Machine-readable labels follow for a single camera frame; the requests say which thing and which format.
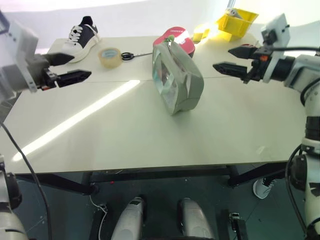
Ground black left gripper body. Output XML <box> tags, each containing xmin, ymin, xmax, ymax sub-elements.
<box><xmin>25</xmin><ymin>53</ymin><xmax>62</xmax><ymax>91</ymax></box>

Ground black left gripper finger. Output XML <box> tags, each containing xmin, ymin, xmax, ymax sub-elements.
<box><xmin>55</xmin><ymin>69</ymin><xmax>92</xmax><ymax>88</ymax></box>
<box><xmin>46</xmin><ymin>52</ymin><xmax>76</xmax><ymax>67</ymax></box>

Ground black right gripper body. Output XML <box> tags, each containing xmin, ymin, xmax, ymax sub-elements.
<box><xmin>241</xmin><ymin>44</ymin><xmax>274</xmax><ymax>85</ymax></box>

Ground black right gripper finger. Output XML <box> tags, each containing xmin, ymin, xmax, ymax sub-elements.
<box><xmin>212</xmin><ymin>61</ymin><xmax>253</xmax><ymax>81</ymax></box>
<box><xmin>227</xmin><ymin>46</ymin><xmax>258</xmax><ymax>61</ymax></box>

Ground grey-green zip bag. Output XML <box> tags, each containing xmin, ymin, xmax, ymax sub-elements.
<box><xmin>151</xmin><ymin>36</ymin><xmax>205</xmax><ymax>117</ymax></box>

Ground black and white sneaker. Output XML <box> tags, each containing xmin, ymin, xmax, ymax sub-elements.
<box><xmin>60</xmin><ymin>15</ymin><xmax>101</xmax><ymax>64</ymax></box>

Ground clear packing tape roll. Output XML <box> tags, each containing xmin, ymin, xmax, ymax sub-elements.
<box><xmin>97</xmin><ymin>47</ymin><xmax>124</xmax><ymax>69</ymax></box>

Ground grey roll in bin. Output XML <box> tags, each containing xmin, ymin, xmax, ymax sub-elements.
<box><xmin>225</xmin><ymin>7</ymin><xmax>243</xmax><ymax>20</ymax></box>

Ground small yellow plastic bin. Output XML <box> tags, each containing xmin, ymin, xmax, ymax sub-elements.
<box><xmin>191</xmin><ymin>23</ymin><xmax>211</xmax><ymax>45</ymax></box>

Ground red oval case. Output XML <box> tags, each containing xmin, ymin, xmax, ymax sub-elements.
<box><xmin>152</xmin><ymin>25</ymin><xmax>196</xmax><ymax>59</ymax></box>

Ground black scissors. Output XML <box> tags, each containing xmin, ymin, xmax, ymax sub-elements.
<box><xmin>120</xmin><ymin>51</ymin><xmax>154</xmax><ymax>62</ymax></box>

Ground white sneaker on floor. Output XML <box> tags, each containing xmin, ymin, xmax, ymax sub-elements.
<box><xmin>252</xmin><ymin>175</ymin><xmax>278</xmax><ymax>200</ymax></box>

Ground silver left robot leg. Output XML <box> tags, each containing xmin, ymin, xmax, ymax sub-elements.
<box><xmin>110</xmin><ymin>196</ymin><xmax>147</xmax><ymax>240</ymax></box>

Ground silver robot leg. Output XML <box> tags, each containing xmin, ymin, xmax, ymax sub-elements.
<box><xmin>177</xmin><ymin>197</ymin><xmax>215</xmax><ymax>240</ymax></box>
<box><xmin>110</xmin><ymin>196</ymin><xmax>147</xmax><ymax>240</ymax></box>

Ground silver right robot leg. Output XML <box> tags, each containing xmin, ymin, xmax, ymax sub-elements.
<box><xmin>177</xmin><ymin>197</ymin><xmax>215</xmax><ymax>240</ymax></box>

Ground black floor device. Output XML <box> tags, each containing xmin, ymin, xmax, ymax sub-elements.
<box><xmin>228</xmin><ymin>211</ymin><xmax>249</xmax><ymax>240</ymax></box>

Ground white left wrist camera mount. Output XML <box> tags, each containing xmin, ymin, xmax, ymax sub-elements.
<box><xmin>0</xmin><ymin>19</ymin><xmax>40</xmax><ymax>101</ymax></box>

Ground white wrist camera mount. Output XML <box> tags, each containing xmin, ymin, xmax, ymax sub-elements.
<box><xmin>0</xmin><ymin>19</ymin><xmax>40</xmax><ymax>101</ymax></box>
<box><xmin>260</xmin><ymin>13</ymin><xmax>291</xmax><ymax>84</ymax></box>

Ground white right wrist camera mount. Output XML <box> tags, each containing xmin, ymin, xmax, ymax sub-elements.
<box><xmin>260</xmin><ymin>13</ymin><xmax>291</xmax><ymax>84</ymax></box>

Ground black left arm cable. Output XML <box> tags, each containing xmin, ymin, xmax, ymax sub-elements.
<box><xmin>0</xmin><ymin>121</ymin><xmax>54</xmax><ymax>240</ymax></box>

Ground black table frame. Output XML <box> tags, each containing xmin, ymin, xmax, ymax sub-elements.
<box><xmin>14</xmin><ymin>161</ymin><xmax>294</xmax><ymax>197</ymax></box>

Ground white floor cable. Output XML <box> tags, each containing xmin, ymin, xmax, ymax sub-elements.
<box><xmin>89</xmin><ymin>194</ymin><xmax>109</xmax><ymax>240</ymax></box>

